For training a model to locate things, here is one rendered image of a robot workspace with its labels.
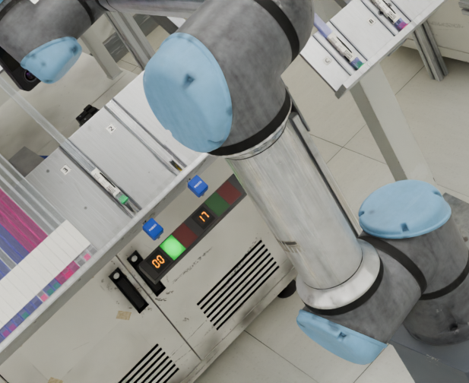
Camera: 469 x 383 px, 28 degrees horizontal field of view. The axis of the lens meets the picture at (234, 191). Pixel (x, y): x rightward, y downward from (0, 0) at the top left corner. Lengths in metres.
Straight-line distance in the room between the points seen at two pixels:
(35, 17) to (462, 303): 0.71
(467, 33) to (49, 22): 1.52
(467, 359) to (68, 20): 0.73
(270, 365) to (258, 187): 1.25
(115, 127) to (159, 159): 0.10
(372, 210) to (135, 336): 0.96
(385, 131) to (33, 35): 0.92
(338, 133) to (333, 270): 1.63
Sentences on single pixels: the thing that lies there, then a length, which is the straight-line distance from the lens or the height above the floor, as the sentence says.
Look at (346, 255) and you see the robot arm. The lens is 1.18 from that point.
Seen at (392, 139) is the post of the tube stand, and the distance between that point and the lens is 2.04.
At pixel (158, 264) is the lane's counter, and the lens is 1.65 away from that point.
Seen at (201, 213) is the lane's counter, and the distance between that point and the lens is 1.67.
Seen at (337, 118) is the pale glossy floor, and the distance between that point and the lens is 2.85.
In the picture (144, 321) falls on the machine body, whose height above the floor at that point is 0.30.
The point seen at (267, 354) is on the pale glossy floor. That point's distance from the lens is 2.33.
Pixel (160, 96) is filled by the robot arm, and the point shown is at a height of 1.15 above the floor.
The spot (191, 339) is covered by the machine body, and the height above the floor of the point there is 0.16.
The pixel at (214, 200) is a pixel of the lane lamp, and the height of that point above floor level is 0.66.
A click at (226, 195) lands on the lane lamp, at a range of 1.68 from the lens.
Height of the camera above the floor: 1.64
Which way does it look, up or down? 36 degrees down
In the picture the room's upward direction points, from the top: 33 degrees counter-clockwise
